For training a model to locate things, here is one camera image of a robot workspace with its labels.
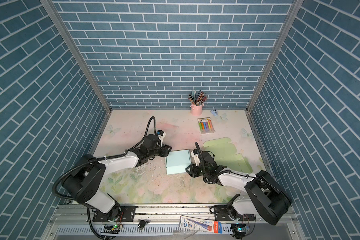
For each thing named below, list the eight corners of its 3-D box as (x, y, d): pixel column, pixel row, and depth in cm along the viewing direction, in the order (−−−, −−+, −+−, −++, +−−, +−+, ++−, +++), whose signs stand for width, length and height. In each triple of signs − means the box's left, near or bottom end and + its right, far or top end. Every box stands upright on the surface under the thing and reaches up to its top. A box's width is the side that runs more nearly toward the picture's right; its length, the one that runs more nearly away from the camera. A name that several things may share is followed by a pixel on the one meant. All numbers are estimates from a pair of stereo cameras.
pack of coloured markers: (201, 134, 108) (201, 132, 106) (197, 120, 117) (197, 118, 115) (214, 132, 109) (215, 130, 107) (209, 119, 118) (210, 116, 116)
